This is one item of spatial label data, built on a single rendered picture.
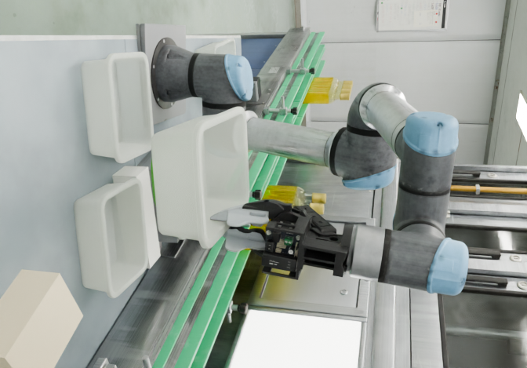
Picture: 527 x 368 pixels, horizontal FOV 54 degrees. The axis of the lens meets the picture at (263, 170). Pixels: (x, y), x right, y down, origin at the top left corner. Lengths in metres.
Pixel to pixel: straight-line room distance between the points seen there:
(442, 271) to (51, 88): 0.74
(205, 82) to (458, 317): 0.94
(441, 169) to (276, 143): 0.58
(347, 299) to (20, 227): 0.91
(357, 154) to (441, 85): 6.57
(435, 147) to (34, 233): 0.70
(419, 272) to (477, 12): 6.81
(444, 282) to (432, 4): 6.72
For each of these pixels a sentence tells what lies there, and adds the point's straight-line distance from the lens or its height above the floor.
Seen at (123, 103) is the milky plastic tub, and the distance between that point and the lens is 1.25.
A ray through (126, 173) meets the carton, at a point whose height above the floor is 0.78.
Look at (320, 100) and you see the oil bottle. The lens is 2.50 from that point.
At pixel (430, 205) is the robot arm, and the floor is 1.42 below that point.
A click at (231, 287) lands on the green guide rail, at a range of 1.45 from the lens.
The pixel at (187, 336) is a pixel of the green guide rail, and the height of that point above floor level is 0.93.
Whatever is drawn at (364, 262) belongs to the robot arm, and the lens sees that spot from 0.71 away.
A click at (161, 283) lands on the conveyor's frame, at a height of 0.81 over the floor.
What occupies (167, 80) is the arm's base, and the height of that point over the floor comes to 0.80.
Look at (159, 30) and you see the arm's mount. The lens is 1.40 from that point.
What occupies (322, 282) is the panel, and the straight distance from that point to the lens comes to 1.58.
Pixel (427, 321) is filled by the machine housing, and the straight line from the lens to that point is 1.55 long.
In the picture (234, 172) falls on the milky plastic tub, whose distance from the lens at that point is 0.88.
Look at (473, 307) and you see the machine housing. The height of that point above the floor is 1.61.
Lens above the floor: 1.36
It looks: 14 degrees down
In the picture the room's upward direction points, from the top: 92 degrees clockwise
